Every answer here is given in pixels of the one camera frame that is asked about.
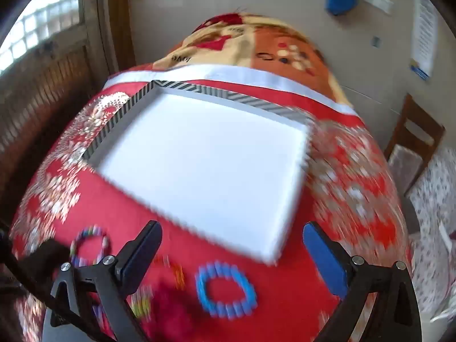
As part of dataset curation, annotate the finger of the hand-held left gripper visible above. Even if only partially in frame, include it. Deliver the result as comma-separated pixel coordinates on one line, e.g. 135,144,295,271
16,239,72,275

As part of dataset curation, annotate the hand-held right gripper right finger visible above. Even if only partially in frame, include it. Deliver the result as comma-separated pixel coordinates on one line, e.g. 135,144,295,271
302,221,422,342

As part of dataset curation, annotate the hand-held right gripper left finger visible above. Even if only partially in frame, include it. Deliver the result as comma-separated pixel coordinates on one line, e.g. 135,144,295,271
50,220,163,342

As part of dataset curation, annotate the multicolour bead bracelet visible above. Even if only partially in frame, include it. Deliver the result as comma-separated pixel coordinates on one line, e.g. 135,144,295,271
70,225,112,268

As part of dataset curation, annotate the blue bead bracelet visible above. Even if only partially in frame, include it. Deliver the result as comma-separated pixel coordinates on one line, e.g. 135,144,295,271
195,262,258,318

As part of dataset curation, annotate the striped box with white inside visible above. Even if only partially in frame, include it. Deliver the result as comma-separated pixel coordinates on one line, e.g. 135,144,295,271
83,80,316,266

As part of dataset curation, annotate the red floral embroidered cloth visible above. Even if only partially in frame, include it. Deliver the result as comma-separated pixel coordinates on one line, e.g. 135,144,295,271
9,62,414,342

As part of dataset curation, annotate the white floral cloth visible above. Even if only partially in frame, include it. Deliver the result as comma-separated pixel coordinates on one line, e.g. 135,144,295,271
406,146,456,328

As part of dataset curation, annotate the wooden slatted panel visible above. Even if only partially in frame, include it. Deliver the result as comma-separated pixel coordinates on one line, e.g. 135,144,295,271
0,43,98,214

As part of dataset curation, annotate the wooden chair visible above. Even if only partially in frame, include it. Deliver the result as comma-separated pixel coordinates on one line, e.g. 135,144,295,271
383,93,446,196

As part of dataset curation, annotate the orange cream printed blanket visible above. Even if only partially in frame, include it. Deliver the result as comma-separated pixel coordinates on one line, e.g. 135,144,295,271
153,13,357,111

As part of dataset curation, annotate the window with glass blocks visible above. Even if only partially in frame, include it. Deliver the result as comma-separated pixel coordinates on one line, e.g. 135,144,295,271
0,0,84,74

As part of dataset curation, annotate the paper sheet on wall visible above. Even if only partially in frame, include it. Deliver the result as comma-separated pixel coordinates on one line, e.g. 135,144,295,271
410,0,439,79

